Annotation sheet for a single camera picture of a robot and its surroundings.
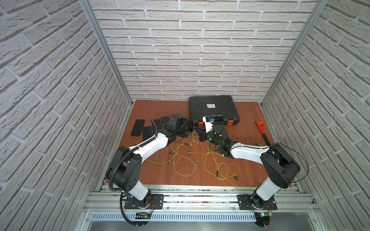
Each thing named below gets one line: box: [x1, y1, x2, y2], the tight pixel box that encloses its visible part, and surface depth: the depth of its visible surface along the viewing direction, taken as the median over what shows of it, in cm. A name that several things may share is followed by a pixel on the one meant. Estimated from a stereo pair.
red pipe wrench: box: [255, 120, 272, 146], surface depth 105 cm
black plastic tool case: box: [188, 95, 240, 128], surface depth 112 cm
